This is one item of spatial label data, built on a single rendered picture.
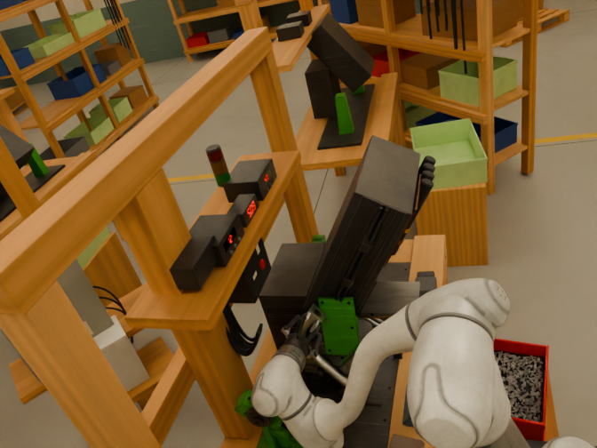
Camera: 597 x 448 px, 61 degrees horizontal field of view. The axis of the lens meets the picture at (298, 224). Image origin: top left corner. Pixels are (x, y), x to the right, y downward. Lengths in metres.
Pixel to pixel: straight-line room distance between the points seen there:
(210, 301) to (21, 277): 0.50
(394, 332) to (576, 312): 2.40
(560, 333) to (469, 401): 2.43
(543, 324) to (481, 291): 2.34
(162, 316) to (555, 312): 2.52
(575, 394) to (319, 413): 1.87
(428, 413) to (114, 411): 0.69
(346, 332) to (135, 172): 0.84
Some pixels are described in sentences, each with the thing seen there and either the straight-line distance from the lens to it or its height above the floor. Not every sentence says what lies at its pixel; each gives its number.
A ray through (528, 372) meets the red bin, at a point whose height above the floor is 0.88.
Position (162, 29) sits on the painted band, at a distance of 11.68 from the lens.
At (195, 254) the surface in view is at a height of 1.63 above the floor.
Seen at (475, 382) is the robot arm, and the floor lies 1.67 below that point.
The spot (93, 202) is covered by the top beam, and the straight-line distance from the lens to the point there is 1.15.
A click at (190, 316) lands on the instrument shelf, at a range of 1.33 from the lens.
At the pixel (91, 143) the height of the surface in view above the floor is 0.29.
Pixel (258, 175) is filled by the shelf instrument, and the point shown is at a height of 1.61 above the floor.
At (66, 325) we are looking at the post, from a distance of 1.10.
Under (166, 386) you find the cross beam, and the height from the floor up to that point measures 1.27.
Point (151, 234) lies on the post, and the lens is 1.31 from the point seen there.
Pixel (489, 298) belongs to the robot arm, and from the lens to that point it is 0.97.
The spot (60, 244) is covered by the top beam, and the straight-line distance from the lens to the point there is 1.08.
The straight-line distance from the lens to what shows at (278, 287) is 1.79.
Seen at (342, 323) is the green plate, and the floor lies 1.19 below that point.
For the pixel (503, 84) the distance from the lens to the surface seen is 4.29.
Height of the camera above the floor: 2.35
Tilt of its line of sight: 32 degrees down
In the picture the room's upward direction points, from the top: 15 degrees counter-clockwise
